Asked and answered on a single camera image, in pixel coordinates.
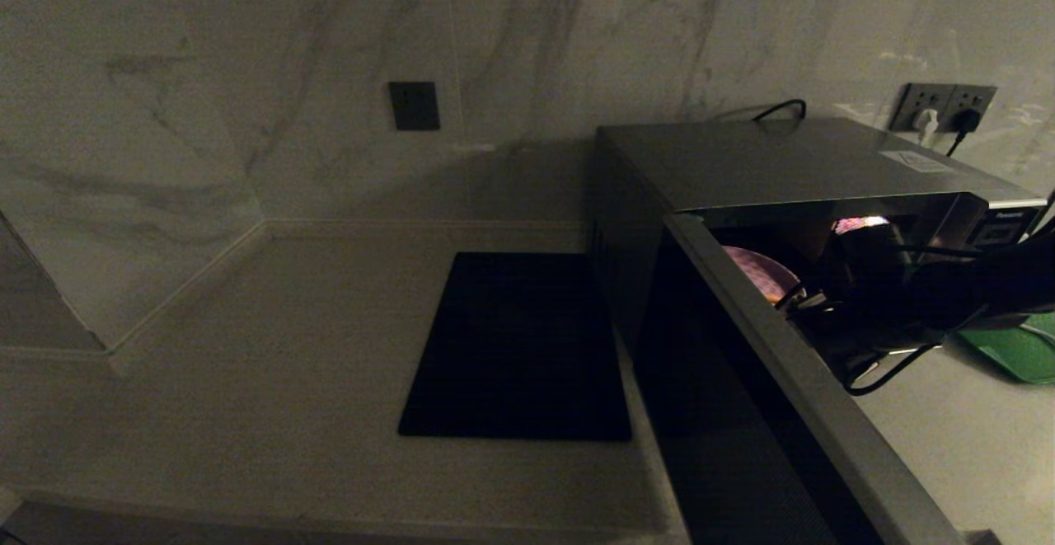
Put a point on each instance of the green plastic tray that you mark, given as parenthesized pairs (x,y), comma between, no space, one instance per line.
(1018,351)

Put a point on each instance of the white label sticker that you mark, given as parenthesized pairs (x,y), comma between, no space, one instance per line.
(912,161)

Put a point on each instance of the dark glass microwave door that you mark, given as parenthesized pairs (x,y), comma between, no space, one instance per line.
(742,413)

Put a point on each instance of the black induction cooktop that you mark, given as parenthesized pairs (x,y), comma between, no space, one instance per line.
(511,347)

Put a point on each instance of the white power plug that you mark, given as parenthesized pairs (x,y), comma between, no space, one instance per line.
(926,120)

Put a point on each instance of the black power plug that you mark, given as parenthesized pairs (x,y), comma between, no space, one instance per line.
(966,119)

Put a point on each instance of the silver microwave oven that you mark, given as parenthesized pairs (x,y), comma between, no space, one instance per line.
(742,166)

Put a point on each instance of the purple plate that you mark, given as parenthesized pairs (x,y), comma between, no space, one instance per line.
(762,273)

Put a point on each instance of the dark double wall socket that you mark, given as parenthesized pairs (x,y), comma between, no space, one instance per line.
(942,98)

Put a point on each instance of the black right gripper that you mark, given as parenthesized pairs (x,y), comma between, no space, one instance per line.
(869,281)

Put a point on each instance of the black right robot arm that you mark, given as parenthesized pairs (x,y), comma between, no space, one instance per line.
(989,281)

